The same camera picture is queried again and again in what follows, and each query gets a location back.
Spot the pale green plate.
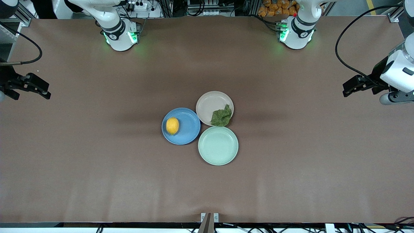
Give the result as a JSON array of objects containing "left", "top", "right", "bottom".
[{"left": 198, "top": 126, "right": 239, "bottom": 166}]

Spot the metal table edge bracket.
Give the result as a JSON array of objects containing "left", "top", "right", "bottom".
[{"left": 201, "top": 213, "right": 219, "bottom": 233}]

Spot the yellow lemon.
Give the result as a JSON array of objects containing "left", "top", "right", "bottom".
[{"left": 166, "top": 117, "right": 180, "bottom": 135}]

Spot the beige plate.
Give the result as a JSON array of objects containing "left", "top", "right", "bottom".
[{"left": 196, "top": 91, "right": 234, "bottom": 127}]

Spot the green lettuce leaf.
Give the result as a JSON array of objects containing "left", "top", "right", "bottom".
[{"left": 210, "top": 104, "right": 233, "bottom": 127}]

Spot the pile of orange items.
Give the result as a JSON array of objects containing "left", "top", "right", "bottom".
[{"left": 258, "top": 0, "right": 300, "bottom": 17}]

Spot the white power strip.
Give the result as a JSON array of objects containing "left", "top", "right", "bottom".
[{"left": 125, "top": 0, "right": 150, "bottom": 12}]

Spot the blue plate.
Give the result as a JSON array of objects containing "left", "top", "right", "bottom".
[{"left": 162, "top": 107, "right": 201, "bottom": 145}]

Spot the aluminium frame post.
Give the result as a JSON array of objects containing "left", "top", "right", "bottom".
[
  {"left": 13, "top": 3, "right": 32, "bottom": 27},
  {"left": 387, "top": 0, "right": 405, "bottom": 23}
]

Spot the black base cable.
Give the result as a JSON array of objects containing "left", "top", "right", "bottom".
[{"left": 251, "top": 15, "right": 280, "bottom": 33}]

